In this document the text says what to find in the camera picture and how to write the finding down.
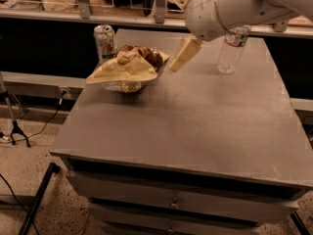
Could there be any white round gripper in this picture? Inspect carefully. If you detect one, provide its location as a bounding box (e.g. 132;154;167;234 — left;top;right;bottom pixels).
167;0;228;72

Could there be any brown and yellow chip bag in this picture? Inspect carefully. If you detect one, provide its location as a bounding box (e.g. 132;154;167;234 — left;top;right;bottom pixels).
86;44;169;93

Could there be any white green 7up can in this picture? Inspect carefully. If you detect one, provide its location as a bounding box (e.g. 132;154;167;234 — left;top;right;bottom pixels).
94;24;117;64

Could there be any clear plastic water bottle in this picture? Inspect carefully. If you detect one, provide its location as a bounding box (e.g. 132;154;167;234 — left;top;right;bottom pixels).
217;24;251;74

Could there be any grey drawer cabinet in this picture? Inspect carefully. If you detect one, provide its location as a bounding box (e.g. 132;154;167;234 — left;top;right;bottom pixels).
51;38;313;235

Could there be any black metal floor bar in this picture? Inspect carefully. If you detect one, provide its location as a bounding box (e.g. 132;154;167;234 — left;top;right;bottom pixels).
19;163;61;235

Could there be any black tripod stand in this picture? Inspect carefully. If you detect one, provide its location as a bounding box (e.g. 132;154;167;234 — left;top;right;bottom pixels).
0;71;30;147

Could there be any grey metal shelf rail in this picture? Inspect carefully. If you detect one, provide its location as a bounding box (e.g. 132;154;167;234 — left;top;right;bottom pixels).
0;0;313;39

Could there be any black floor cable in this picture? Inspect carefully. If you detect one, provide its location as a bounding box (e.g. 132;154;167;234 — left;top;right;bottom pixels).
0;88;68;145

